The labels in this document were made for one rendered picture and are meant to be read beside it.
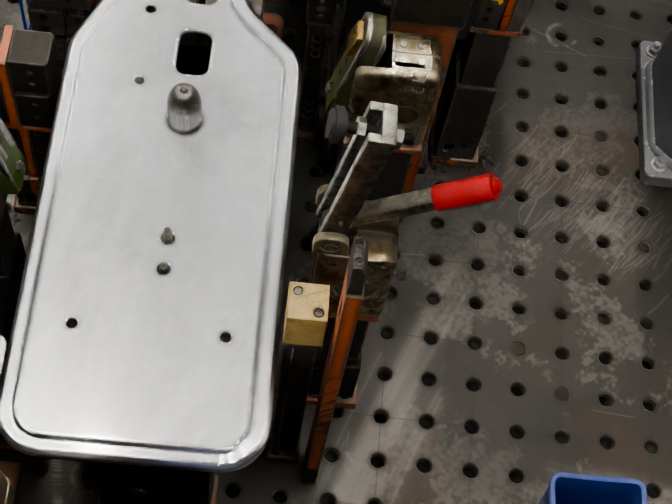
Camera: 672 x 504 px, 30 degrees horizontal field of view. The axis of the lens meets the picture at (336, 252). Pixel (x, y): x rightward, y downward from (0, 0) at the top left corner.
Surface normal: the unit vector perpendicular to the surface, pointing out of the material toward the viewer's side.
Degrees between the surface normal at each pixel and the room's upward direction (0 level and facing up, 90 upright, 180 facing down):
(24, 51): 0
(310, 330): 90
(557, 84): 0
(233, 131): 0
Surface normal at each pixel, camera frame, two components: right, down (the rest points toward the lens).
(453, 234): 0.09, -0.46
